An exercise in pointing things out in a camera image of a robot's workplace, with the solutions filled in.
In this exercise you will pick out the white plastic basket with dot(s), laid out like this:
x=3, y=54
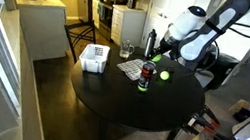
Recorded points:
x=93, y=58

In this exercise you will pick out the black table leg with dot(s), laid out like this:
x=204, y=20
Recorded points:
x=102, y=137
x=171, y=139

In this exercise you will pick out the checkered dish cloth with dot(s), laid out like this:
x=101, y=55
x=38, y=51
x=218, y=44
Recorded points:
x=132, y=68

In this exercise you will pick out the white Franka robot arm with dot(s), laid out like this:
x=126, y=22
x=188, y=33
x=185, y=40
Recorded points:
x=189, y=26

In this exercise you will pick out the yellow green tennis ball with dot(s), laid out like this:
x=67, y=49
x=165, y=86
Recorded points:
x=156, y=58
x=164, y=75

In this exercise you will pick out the white kitchen counter cabinet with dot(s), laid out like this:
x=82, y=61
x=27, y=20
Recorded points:
x=42, y=26

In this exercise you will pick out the black folding chair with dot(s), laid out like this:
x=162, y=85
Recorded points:
x=81, y=36

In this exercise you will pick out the black bin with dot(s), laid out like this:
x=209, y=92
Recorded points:
x=223, y=68

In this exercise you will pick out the steel water bottle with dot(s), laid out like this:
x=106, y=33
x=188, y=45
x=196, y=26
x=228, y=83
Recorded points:
x=150, y=43

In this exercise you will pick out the small cardboard box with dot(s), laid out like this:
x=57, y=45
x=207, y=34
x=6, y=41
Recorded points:
x=239, y=106

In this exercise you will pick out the white panel door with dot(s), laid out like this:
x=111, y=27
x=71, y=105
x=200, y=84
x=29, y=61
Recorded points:
x=162, y=5

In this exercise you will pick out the black kitchen stove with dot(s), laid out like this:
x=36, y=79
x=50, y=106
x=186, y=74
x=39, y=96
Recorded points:
x=106, y=19

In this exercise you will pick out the clear glass mug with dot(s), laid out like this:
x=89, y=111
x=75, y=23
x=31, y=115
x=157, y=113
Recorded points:
x=125, y=50

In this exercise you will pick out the white base cabinet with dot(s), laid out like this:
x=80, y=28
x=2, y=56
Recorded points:
x=127, y=26

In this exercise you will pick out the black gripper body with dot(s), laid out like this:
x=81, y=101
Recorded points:
x=165, y=47

